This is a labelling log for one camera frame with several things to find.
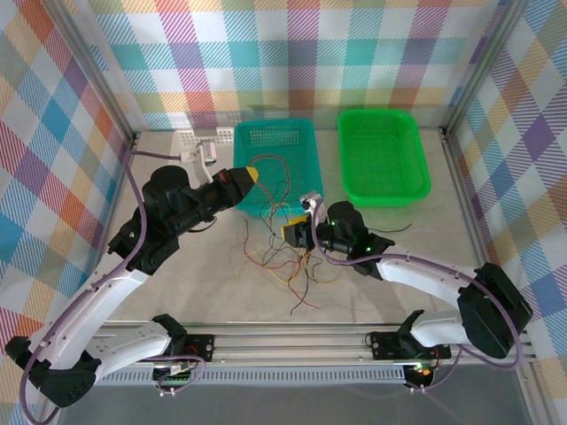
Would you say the red wire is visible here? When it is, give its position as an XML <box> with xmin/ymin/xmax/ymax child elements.
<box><xmin>246</xmin><ymin>154</ymin><xmax>293</xmax><ymax>218</ymax></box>
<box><xmin>260</xmin><ymin>247</ymin><xmax>307</xmax><ymax>284</ymax></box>
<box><xmin>244</xmin><ymin>219</ymin><xmax>321</xmax><ymax>316</ymax></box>

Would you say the pile of coloured wires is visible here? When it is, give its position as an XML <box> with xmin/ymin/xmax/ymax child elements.
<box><xmin>259</xmin><ymin>179</ymin><xmax>307</xmax><ymax>222</ymax></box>

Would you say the yellow wire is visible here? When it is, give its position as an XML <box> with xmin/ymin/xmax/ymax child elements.
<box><xmin>236</xmin><ymin>251</ymin><xmax>289</xmax><ymax>284</ymax></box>
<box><xmin>305</xmin><ymin>247</ymin><xmax>345</xmax><ymax>285</ymax></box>

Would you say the black wire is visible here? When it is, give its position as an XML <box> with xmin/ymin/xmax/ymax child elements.
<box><xmin>369</xmin><ymin>223</ymin><xmax>413</xmax><ymax>234</ymax></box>

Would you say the teal plastic basket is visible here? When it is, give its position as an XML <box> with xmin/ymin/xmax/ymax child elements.
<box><xmin>232</xmin><ymin>118</ymin><xmax>326</xmax><ymax>219</ymax></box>

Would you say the green plastic basket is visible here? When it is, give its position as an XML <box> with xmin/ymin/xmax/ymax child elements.
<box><xmin>336</xmin><ymin>109</ymin><xmax>431</xmax><ymax>208</ymax></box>

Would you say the small electronics board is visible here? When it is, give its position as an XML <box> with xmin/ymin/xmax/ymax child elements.
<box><xmin>406</xmin><ymin>360</ymin><xmax>439</xmax><ymax>386</ymax></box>
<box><xmin>152</xmin><ymin>361</ymin><xmax>198</xmax><ymax>387</ymax></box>

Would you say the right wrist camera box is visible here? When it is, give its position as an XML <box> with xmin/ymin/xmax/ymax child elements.
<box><xmin>299</xmin><ymin>190</ymin><xmax>327</xmax><ymax>227</ymax></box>

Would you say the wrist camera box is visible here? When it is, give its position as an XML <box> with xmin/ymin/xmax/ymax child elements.
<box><xmin>179</xmin><ymin>139</ymin><xmax>221</xmax><ymax>185</ymax></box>
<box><xmin>299</xmin><ymin>190</ymin><xmax>327</xmax><ymax>227</ymax></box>

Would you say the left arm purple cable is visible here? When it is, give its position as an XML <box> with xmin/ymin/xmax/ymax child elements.
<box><xmin>19</xmin><ymin>148</ymin><xmax>207</xmax><ymax>424</ymax></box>

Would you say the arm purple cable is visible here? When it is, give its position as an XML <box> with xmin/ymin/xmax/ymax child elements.
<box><xmin>19</xmin><ymin>148</ymin><xmax>207</xmax><ymax>424</ymax></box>
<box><xmin>309</xmin><ymin>198</ymin><xmax>528</xmax><ymax>393</ymax></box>

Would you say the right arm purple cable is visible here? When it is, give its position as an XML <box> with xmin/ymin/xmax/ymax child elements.
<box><xmin>309</xmin><ymin>198</ymin><xmax>528</xmax><ymax>393</ymax></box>

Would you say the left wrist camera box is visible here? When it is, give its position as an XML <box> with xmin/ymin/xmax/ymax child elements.
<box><xmin>179</xmin><ymin>139</ymin><xmax>221</xmax><ymax>185</ymax></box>

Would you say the aluminium table side rail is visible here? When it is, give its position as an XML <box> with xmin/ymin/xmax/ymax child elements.
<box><xmin>77</xmin><ymin>130</ymin><xmax>141</xmax><ymax>331</ymax></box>
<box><xmin>440</xmin><ymin>127</ymin><xmax>509</xmax><ymax>275</ymax></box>

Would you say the aluminium mounting rail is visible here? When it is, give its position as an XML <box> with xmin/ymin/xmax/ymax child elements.
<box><xmin>99</xmin><ymin>325</ymin><xmax>537</xmax><ymax>368</ymax></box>

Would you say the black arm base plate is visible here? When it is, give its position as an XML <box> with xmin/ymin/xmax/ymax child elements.
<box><xmin>369</xmin><ymin>329</ymin><xmax>453</xmax><ymax>360</ymax></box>
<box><xmin>152</xmin><ymin>334</ymin><xmax>216</xmax><ymax>365</ymax></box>

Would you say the grey slotted cable duct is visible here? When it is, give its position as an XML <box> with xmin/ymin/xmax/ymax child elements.
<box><xmin>99</xmin><ymin>369</ymin><xmax>407</xmax><ymax>385</ymax></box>

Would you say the aluminium frame post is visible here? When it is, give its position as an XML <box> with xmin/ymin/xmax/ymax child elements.
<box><xmin>442</xmin><ymin>0</ymin><xmax>528</xmax><ymax>134</ymax></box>
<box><xmin>43</xmin><ymin>0</ymin><xmax>138</xmax><ymax>143</ymax></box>

